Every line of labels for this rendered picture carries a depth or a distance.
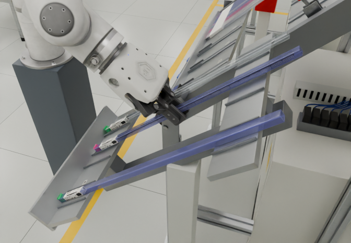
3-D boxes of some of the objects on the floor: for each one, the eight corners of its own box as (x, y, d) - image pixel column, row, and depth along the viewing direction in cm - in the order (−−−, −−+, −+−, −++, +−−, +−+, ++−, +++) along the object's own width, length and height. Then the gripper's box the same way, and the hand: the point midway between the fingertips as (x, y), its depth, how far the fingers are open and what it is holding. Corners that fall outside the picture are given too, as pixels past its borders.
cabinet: (241, 264, 131) (270, 160, 91) (263, 143, 182) (288, 44, 142) (425, 323, 115) (559, 229, 75) (393, 173, 166) (463, 70, 126)
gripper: (115, 45, 67) (182, 103, 71) (77, 90, 55) (159, 154, 60) (135, 22, 62) (205, 84, 67) (97, 65, 51) (185, 137, 55)
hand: (175, 111), depth 63 cm, fingers closed, pressing on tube
